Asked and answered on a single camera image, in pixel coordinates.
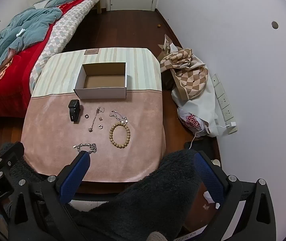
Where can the grey checkered quilt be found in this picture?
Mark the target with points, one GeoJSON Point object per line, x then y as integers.
{"type": "Point", "coordinates": [65, 27]}

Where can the white paper scrap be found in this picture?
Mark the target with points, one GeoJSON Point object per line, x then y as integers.
{"type": "Point", "coordinates": [209, 197]}

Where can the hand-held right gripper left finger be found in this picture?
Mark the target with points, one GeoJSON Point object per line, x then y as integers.
{"type": "Point", "coordinates": [75, 178]}

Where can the teal quilt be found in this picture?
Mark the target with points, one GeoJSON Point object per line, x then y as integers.
{"type": "Point", "coordinates": [30, 27]}

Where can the bed with red blanket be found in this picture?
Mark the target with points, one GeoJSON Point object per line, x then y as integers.
{"type": "Point", "coordinates": [12, 80]}

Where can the white plastic bag red print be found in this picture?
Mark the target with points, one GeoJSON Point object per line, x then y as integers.
{"type": "Point", "coordinates": [208, 105]}

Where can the white power strip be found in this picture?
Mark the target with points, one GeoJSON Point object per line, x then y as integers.
{"type": "Point", "coordinates": [224, 100]}

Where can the white charger plug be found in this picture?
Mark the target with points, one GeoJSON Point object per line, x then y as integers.
{"type": "Point", "coordinates": [232, 124]}

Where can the white printed carton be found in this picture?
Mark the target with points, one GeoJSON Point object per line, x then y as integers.
{"type": "Point", "coordinates": [190, 234]}

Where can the beige checkered cloth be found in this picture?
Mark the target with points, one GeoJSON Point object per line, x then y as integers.
{"type": "Point", "coordinates": [185, 67]}

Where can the white cup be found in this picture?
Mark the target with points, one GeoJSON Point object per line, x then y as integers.
{"type": "Point", "coordinates": [216, 162]}

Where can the pink striped tablecloth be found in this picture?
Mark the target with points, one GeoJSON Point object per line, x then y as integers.
{"type": "Point", "coordinates": [132, 150]}

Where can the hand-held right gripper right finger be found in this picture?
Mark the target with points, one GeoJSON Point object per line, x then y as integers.
{"type": "Point", "coordinates": [208, 178]}

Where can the black smartwatch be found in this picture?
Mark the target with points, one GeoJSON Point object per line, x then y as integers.
{"type": "Point", "coordinates": [73, 105]}

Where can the wooden bed leg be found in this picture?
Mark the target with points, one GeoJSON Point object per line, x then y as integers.
{"type": "Point", "coordinates": [99, 7]}

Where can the white cardboard box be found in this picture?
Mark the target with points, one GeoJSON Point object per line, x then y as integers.
{"type": "Point", "coordinates": [100, 94]}

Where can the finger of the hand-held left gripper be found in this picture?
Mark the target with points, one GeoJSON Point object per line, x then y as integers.
{"type": "Point", "coordinates": [10, 157]}

